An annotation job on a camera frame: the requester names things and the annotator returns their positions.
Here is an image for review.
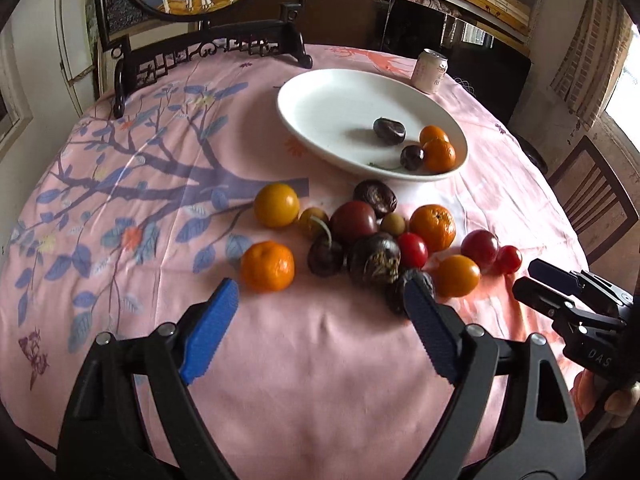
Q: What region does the white plate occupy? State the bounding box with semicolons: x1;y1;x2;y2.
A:
276;68;469;182

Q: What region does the orange mandarin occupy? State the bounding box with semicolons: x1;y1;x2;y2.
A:
409;204;457;254
419;125;450;147
422;138;457;172
240;241;296;293

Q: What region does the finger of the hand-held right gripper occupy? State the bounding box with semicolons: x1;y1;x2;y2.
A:
528;258;584;296
512;277;576;319

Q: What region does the white door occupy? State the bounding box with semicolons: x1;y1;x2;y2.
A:
20;0;101;116

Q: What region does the pink beverage can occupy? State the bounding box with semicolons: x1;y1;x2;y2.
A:
411;48;449;95

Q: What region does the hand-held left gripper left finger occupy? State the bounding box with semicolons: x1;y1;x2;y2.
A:
57;277;241;480

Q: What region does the dark purple plum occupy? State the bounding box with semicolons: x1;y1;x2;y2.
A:
400;144;426;172
306;216;347;278

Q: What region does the dark red plum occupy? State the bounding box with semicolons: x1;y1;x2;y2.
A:
329;200;378;246

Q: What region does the yellow-orange round fruit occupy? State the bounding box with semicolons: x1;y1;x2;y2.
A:
434;254;482;298
253;183;301;229

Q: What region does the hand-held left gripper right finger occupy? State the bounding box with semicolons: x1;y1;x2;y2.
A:
402;275;586;480

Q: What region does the red cherry tomato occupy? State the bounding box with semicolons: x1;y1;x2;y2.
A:
495;245;523;275
396;232;429;270

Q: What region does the dark purple passion fruit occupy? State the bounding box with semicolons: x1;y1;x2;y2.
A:
385;267;436;316
347;232;402;289
353;179;398;218
373;117;406;145

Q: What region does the black wheel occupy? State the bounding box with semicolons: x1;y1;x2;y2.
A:
515;135;549;172

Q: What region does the pink folded cloth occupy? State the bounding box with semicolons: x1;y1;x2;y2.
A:
392;0;463;17

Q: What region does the brown wooden chair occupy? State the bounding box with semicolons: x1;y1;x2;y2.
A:
547;135;640;266

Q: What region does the person's right hand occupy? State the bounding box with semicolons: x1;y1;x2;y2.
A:
572;369;640;428

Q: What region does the brown longan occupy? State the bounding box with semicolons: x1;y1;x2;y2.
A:
380;212;406;236
298;207;330;240

